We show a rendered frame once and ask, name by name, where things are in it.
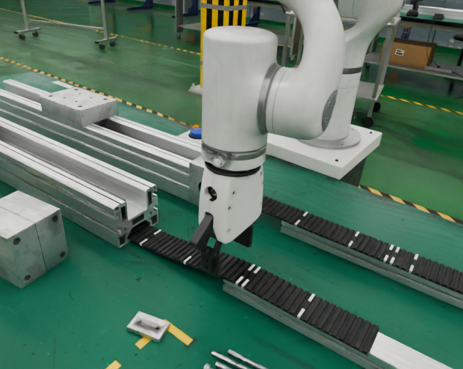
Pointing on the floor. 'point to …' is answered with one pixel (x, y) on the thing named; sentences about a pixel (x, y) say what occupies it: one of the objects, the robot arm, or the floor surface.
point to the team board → (68, 26)
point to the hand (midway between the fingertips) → (227, 251)
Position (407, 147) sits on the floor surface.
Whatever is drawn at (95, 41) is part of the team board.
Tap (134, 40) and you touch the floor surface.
